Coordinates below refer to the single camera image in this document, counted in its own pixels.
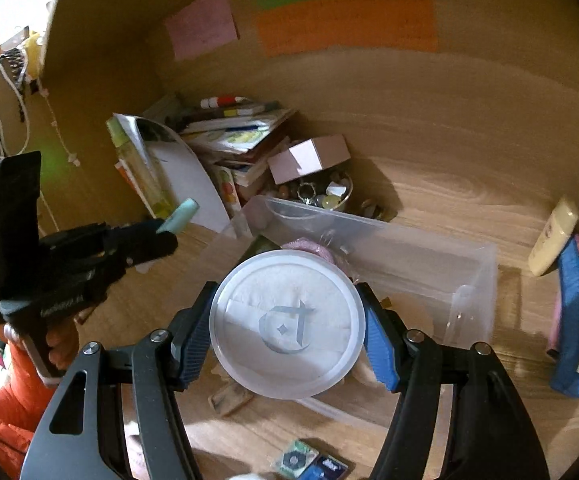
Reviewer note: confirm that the small wooden stamp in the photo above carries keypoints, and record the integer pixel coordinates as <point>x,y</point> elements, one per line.
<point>229,401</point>

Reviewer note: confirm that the green bottle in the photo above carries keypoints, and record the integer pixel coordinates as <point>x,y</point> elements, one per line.
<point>139,170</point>

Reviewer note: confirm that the wooden desktop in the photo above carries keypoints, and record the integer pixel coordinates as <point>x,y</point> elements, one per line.
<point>449,195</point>

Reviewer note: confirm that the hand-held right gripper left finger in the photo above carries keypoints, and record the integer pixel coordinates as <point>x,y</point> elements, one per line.
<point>193,345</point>

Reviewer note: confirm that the orange sticky note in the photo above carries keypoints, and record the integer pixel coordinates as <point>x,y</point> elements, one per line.
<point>349,22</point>

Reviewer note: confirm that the pink sticky note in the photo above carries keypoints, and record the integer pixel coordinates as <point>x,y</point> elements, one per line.
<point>202,22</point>

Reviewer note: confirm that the person's left hand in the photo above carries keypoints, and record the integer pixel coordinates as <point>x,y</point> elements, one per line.
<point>63,345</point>

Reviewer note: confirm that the blue patchwork pouch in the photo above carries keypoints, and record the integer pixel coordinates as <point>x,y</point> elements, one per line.
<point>577,320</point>

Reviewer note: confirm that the stack of books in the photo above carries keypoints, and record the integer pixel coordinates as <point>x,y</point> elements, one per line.
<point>239,135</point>

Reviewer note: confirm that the person's left forearm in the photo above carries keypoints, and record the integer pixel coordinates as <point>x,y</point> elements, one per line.
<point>4,410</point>

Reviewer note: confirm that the small pink cardboard box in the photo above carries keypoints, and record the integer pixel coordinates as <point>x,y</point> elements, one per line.
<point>309,157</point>

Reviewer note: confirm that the clear plastic storage box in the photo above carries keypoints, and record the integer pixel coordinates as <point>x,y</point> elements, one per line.
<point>419,260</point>

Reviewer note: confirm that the pale yellow lotion tube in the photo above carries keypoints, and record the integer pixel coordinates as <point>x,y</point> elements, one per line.
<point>552,237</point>

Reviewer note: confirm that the pink fluffy item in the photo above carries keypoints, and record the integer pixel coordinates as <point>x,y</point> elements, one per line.
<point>312,247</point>

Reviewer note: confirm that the blue packet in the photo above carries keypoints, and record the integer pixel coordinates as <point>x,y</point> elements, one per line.
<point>327,470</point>

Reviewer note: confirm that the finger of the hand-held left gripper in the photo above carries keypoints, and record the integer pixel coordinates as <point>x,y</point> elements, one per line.
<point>178,216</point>
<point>144,249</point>

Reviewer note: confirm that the button battery card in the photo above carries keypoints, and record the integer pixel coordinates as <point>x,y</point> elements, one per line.
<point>294,457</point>

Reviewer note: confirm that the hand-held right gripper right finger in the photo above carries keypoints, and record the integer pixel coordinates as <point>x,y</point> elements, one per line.
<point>382,355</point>

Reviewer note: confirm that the red and white glue tube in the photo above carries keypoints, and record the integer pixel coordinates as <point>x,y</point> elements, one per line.
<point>222,101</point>

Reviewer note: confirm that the bowl of trinkets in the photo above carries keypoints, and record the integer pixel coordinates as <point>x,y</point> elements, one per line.
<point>327,195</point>

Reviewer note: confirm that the round white lidded container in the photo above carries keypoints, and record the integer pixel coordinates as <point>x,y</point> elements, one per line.
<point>287,322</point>

